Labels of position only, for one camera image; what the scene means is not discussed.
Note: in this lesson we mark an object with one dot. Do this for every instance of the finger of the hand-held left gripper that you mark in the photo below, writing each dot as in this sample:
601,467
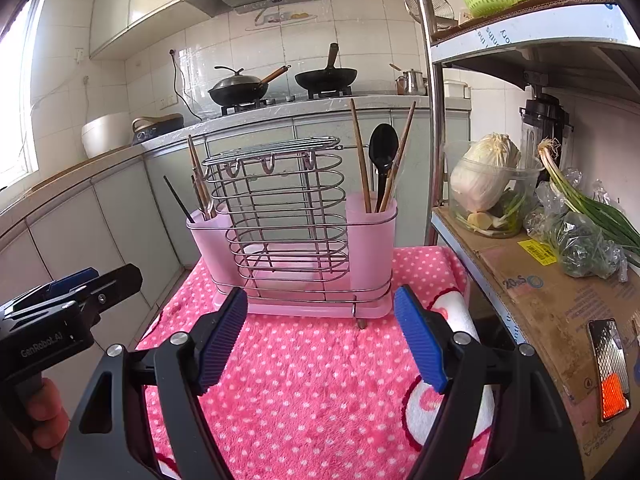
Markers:
75,280
117,285

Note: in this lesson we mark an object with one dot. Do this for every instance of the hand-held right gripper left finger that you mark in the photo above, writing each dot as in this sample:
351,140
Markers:
220,340

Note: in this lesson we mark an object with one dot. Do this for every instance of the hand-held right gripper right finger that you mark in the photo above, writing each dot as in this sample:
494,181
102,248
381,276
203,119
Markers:
420,340

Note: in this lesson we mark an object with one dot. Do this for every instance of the thin black chopstick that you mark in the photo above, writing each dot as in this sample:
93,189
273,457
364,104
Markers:
176,197

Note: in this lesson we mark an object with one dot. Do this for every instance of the brown wooden chopstick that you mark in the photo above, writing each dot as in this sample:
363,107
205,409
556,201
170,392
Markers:
204,197
404,147
396,172
360,155
196,170

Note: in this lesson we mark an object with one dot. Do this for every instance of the black plastic spoon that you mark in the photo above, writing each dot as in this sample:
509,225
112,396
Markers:
383,152

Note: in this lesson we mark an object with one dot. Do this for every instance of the person's left hand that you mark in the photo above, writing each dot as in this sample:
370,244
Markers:
47,417

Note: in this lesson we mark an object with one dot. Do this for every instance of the grey base cabinets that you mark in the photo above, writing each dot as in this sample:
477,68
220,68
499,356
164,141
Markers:
100,220

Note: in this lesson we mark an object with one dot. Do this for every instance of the pink dotted blanket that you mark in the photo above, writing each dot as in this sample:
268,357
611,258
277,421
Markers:
310,375

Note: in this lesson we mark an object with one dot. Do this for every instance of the cardboard sheet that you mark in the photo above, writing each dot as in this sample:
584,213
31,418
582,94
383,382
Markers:
545,320

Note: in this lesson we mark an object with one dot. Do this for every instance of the white rice cooker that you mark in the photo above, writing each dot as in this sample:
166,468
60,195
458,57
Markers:
105,132

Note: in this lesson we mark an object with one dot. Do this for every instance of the clear plastic container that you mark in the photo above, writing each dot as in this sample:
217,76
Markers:
520,190

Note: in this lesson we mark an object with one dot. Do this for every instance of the plastic bag of greens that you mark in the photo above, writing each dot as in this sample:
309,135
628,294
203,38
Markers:
575,245

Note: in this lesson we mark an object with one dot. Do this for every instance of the napa cabbage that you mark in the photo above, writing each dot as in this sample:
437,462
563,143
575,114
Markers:
485,165

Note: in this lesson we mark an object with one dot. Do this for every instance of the window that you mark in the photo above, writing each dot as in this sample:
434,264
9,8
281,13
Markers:
20,100

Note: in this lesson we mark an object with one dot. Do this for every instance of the green onions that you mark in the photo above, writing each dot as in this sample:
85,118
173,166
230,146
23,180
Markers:
590,200

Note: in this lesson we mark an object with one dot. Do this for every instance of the black wok with lid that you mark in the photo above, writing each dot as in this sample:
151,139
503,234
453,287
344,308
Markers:
237,89

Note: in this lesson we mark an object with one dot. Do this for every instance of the gas stove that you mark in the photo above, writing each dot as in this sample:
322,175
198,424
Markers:
280,101

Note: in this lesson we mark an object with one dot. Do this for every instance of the black blender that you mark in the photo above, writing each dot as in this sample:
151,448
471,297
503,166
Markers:
542,120

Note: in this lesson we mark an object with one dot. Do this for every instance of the white rectangular dish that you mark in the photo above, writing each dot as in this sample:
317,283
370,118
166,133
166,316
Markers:
457,90

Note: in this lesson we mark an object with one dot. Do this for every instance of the steel kettle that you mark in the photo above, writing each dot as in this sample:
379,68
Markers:
412,82

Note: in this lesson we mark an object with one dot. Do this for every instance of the black open wok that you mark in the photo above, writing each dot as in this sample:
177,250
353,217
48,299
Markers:
325,79

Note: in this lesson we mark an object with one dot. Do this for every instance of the metal shelf rack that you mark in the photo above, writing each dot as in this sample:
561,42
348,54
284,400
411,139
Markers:
525,35

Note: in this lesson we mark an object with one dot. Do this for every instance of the metal strainer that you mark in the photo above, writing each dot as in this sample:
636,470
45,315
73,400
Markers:
432,7

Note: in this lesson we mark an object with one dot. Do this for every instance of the wall cabinets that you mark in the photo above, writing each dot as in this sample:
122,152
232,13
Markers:
135,0

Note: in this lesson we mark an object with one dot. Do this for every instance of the wall sticker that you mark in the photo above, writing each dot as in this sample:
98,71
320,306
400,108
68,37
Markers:
280,16

